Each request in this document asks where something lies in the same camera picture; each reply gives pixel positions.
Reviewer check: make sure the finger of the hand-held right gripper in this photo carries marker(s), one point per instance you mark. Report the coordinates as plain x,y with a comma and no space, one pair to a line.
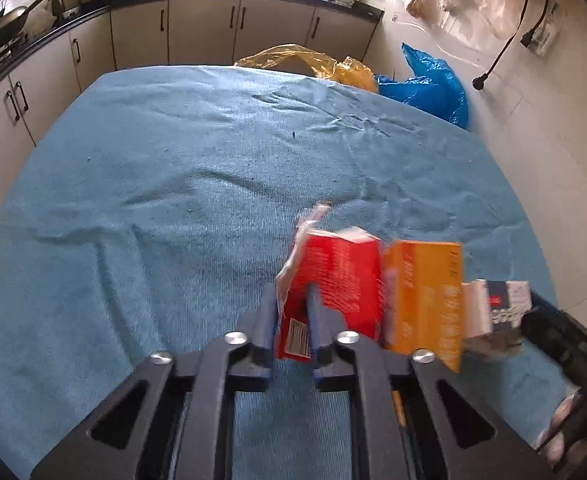
548,335

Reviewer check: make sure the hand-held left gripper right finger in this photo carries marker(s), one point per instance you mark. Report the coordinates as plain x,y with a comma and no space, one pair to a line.
316,320

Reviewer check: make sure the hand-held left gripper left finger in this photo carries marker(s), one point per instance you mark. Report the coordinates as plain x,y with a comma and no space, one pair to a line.
268,320

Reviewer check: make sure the red torn snack bag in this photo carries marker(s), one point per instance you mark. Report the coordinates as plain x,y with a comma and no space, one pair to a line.
343,280

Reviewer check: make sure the dark blue and white box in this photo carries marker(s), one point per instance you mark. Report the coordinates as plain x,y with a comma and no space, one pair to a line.
498,310

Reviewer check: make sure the orange cardboard box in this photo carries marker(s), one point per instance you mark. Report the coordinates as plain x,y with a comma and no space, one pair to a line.
423,300

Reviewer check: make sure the person's right hand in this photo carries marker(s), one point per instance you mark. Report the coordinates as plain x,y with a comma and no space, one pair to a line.
563,412

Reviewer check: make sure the blue tablecloth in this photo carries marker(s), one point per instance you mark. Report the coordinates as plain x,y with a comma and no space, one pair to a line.
148,185

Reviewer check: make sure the blue plastic bag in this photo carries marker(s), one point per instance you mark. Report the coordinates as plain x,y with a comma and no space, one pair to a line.
433,85

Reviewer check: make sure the yellow plastic bag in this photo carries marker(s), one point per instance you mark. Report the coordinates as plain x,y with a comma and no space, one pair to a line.
293,57

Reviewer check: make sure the white base cabinets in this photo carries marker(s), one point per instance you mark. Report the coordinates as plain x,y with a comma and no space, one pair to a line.
138,35

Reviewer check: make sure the steel kettle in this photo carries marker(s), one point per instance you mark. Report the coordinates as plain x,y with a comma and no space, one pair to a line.
57,7

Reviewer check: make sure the wall socket with plug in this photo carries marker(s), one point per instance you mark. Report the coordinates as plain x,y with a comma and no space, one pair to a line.
543,35

